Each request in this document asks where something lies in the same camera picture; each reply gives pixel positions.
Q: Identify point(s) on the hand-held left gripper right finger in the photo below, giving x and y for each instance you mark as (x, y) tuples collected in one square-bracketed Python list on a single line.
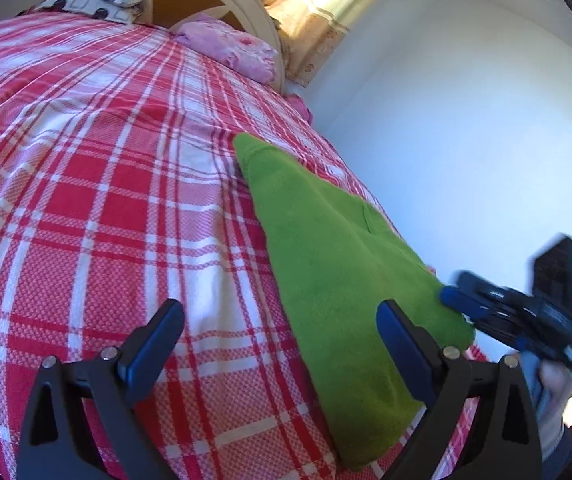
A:
[(401, 350)]

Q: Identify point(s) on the pink bed sheet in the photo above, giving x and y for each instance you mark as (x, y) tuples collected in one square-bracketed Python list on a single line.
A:
[(300, 107)]

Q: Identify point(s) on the green towel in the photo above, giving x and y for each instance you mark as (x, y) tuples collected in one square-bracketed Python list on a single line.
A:
[(336, 270)]

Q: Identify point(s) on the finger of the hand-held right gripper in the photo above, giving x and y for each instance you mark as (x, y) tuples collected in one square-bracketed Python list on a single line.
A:
[(476, 282), (458, 300)]

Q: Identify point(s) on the long beige patterned curtain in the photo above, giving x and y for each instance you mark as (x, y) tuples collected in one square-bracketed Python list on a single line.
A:
[(316, 25)]

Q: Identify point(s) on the pink floral pillow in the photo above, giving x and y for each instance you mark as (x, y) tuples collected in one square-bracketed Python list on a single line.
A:
[(231, 45)]

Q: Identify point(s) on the person's right forearm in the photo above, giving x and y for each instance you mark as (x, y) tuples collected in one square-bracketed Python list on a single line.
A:
[(561, 445)]

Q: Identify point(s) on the cream wooden headboard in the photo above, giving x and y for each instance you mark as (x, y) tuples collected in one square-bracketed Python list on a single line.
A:
[(246, 5)]

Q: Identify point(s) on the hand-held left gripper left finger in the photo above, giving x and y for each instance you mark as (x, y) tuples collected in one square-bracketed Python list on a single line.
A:
[(158, 340)]

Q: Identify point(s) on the white grey patterned pillow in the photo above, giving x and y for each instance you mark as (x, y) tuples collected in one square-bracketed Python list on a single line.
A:
[(90, 2)]

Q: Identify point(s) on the person's right hand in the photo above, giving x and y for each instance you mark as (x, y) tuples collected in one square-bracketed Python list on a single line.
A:
[(556, 382)]

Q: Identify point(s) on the red plaid bed blanket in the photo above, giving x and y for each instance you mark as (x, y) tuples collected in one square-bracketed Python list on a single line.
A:
[(90, 185)]

